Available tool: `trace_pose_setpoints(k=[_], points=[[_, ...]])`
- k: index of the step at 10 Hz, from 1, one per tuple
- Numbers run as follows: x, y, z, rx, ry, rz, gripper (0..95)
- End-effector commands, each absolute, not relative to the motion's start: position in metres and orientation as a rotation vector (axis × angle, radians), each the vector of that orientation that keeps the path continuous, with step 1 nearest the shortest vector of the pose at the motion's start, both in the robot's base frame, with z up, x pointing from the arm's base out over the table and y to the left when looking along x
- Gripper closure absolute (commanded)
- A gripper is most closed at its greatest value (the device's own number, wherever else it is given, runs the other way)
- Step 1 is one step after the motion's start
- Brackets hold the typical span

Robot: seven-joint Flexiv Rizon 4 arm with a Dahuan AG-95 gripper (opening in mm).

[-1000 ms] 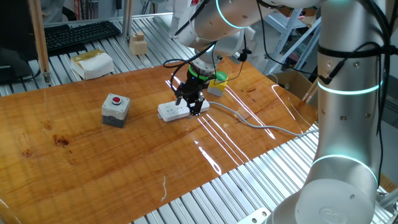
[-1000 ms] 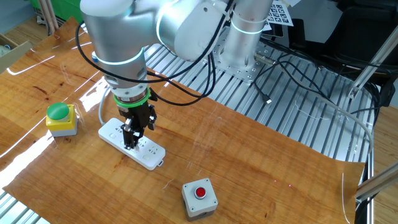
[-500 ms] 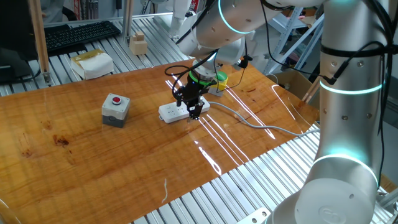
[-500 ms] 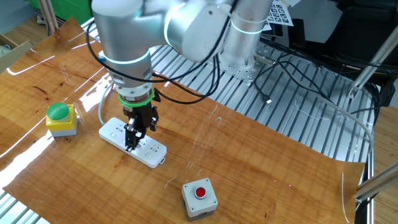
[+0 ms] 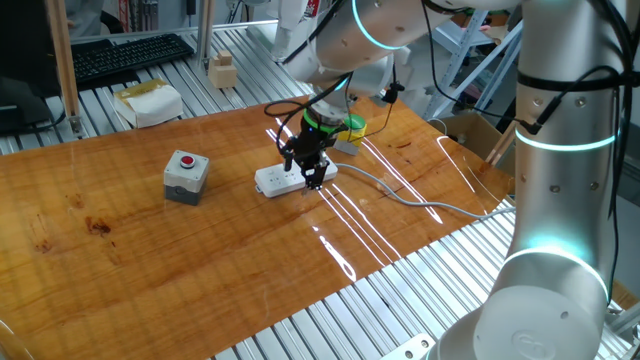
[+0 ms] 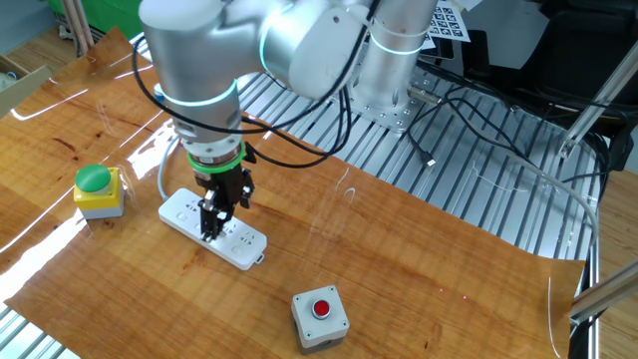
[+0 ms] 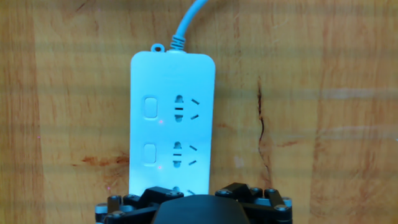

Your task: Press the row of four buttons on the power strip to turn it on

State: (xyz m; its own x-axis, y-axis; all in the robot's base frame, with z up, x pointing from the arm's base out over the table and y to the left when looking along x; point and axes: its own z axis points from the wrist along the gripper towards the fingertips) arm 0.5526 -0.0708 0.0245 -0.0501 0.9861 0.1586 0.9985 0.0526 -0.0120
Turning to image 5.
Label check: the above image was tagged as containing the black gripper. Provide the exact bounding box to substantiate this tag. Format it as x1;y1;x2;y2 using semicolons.
292;130;335;190

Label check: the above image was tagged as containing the white four-socket power strip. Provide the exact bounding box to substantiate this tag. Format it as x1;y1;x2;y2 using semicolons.
253;159;340;199

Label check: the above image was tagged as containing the red button grey box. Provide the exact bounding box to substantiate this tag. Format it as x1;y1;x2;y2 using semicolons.
163;149;211;207

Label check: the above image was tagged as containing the wooden block puzzle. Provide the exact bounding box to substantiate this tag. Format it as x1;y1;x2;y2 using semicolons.
207;48;239;90

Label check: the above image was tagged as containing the brown cardboard box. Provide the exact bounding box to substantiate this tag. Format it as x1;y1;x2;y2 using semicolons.
438;112;516;169

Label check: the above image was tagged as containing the white tissue pack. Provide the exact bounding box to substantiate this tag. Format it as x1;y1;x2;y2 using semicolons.
112;78;185;129

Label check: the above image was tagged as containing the white metal shelf rack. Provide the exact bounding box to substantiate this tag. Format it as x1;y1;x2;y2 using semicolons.
422;9;524;121

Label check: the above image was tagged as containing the wood-grain table mat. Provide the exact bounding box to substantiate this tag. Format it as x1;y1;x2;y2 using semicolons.
0;89;515;360

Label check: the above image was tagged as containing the black computer keyboard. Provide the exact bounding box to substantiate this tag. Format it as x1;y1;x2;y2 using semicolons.
69;33;196;86

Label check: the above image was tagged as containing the black computer monitor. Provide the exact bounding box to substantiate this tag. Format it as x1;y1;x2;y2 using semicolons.
0;0;67;135

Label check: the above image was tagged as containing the green wrist flange ring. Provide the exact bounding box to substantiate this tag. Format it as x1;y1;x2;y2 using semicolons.
301;107;342;135

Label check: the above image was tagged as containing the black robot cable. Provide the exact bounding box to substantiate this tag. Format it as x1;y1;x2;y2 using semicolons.
344;0;545;139
263;73;352;157

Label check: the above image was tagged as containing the pale grey power strip cable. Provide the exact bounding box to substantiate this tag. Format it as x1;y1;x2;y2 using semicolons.
334;162;517;222

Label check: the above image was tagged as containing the aluminium upright post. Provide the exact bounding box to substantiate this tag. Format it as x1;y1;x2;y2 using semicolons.
195;0;216;69

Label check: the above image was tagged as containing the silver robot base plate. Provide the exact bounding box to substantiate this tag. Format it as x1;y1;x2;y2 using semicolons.
379;332;437;360

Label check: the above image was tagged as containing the black cable strap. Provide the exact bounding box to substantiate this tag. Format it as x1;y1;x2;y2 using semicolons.
516;68;640;94

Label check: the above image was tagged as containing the wooden upright post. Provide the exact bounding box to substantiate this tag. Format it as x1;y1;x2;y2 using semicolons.
44;0;82;121

